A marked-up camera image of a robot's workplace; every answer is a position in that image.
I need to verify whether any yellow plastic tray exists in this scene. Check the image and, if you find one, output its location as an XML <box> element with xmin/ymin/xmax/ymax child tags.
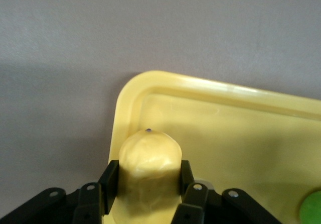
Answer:
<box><xmin>109</xmin><ymin>70</ymin><xmax>321</xmax><ymax>224</ymax></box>

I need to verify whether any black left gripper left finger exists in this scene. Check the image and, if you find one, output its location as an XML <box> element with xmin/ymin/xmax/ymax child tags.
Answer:
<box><xmin>0</xmin><ymin>160</ymin><xmax>120</xmax><ymax>224</ymax></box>

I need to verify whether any yellow potato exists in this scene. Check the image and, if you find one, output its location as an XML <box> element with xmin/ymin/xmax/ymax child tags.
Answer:
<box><xmin>110</xmin><ymin>130</ymin><xmax>183</xmax><ymax>224</ymax></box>

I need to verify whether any green apple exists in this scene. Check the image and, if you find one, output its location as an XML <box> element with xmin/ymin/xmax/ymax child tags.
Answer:
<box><xmin>298</xmin><ymin>191</ymin><xmax>321</xmax><ymax>220</ymax></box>

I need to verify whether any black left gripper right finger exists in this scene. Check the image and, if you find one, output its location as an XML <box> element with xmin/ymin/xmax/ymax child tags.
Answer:
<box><xmin>170</xmin><ymin>160</ymin><xmax>286</xmax><ymax>224</ymax></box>

